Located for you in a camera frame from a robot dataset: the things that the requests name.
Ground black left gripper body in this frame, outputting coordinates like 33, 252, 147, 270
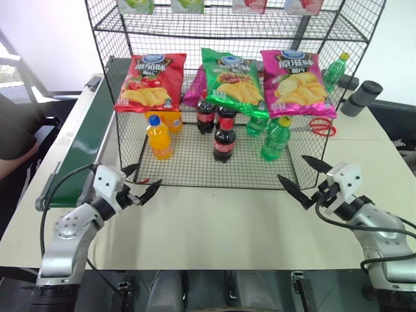
113, 183, 144, 212

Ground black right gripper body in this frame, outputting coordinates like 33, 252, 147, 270
311, 181, 341, 209

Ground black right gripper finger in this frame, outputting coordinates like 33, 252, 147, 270
301, 155, 333, 175
278, 174, 313, 209

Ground green conveyor belt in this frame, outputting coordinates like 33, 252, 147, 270
34, 55, 131, 212

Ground orange soda bottle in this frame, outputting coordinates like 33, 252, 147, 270
146, 114, 174, 161
144, 110, 184, 134

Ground green soda bottle yellow cap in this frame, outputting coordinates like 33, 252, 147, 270
260, 116, 293, 162
322, 52, 351, 94
246, 115, 270, 137

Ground black grey cylindrical device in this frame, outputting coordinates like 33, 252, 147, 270
337, 75, 384, 117

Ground magenta potato chips bag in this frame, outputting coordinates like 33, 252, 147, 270
261, 49, 339, 120

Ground cola bottle red label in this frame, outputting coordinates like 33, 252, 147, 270
213, 117, 235, 163
216, 105, 237, 131
196, 97, 217, 135

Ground red potato chips bag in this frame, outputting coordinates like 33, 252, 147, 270
114, 53, 188, 114

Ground dark grey rounded shape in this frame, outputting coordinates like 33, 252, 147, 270
144, 269, 185, 312

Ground magenta snack bag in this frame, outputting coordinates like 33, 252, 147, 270
181, 64, 209, 108

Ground green potato chips bag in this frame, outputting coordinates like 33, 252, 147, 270
200, 47, 270, 120

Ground person in dark clothes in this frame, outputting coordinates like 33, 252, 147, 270
0, 93, 43, 196

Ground black pole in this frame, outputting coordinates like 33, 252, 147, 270
291, 12, 313, 53

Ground red strawberry drink box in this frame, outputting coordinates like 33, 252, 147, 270
232, 0, 268, 14
283, 0, 325, 16

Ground green apple drink box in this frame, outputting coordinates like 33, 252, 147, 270
170, 0, 205, 14
116, 0, 155, 14

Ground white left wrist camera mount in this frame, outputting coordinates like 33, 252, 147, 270
93, 164, 127, 215

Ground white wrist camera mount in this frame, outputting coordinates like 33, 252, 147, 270
326, 162, 363, 215
93, 164, 127, 215

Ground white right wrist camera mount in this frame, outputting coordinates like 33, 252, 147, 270
326, 162, 363, 215

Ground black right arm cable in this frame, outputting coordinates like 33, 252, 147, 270
314, 194, 416, 233

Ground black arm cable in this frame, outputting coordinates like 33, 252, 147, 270
314, 194, 416, 233
38, 164, 98, 257

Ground red handled scissors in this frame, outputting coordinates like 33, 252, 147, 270
291, 116, 337, 137

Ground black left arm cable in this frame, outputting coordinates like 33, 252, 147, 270
38, 164, 98, 257

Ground black wire mesh rack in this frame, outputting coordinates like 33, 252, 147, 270
84, 0, 387, 190

